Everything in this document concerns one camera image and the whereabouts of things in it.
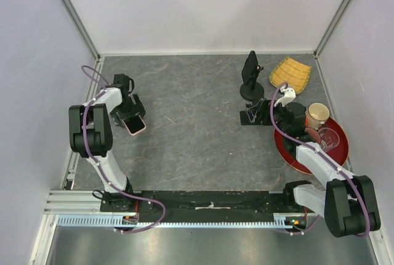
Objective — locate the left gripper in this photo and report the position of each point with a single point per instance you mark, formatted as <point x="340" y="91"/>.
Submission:
<point x="137" y="108"/>

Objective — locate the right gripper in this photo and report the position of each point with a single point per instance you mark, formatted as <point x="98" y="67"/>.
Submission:
<point x="278" y="106"/>

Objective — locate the folding black phone stand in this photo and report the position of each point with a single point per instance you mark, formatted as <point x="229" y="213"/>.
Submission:
<point x="244" y="118"/>

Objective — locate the pink case phone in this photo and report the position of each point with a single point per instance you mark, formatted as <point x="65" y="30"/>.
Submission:
<point x="134" y="125"/>

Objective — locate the round base phone stand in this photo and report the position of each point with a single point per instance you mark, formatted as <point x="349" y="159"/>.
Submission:
<point x="254" y="90"/>

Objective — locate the black phone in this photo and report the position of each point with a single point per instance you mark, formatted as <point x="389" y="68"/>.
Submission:
<point x="250" y="68"/>

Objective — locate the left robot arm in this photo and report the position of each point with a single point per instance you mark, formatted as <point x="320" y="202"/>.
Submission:
<point x="92" y="138"/>

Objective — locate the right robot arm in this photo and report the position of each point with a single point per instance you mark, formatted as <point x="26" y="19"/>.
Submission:
<point x="348" y="202"/>

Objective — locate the yellow bamboo tray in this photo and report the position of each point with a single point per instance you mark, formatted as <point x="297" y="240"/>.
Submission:
<point x="296" y="74"/>

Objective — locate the beige cup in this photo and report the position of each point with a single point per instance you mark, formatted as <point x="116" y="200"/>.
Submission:
<point x="317" y="114"/>

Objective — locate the pink mug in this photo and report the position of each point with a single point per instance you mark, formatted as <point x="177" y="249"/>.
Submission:
<point x="314" y="134"/>

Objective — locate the clear glass cup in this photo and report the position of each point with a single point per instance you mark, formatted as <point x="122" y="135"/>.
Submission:
<point x="329" y="139"/>

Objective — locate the red round tray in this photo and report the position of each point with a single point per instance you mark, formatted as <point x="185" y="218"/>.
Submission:
<point x="339" y="154"/>

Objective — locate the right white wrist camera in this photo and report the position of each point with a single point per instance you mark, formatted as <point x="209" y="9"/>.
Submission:
<point x="287" y="95"/>

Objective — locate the grey cable duct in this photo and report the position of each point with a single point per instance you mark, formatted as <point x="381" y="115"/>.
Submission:
<point x="277" y="220"/>

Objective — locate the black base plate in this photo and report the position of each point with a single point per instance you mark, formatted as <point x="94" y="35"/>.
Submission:
<point x="210" y="205"/>

